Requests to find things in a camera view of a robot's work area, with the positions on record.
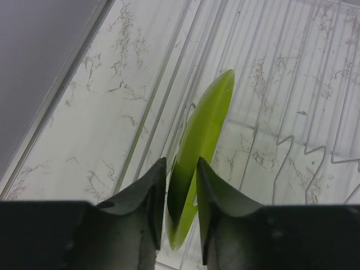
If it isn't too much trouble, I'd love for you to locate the green plate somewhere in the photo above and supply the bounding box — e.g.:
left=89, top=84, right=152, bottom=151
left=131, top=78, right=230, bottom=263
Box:
left=165, top=69, right=235, bottom=251

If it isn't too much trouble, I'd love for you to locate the white wire dish rack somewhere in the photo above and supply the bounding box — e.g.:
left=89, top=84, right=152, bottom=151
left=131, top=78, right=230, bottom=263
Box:
left=118, top=0, right=360, bottom=270

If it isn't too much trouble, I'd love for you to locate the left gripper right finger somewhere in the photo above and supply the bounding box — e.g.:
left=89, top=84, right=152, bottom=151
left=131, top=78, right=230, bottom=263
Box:
left=196, top=157, right=359, bottom=269

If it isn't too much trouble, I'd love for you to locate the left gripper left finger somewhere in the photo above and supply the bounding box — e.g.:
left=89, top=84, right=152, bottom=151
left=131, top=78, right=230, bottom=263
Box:
left=1, top=158, right=167, bottom=269

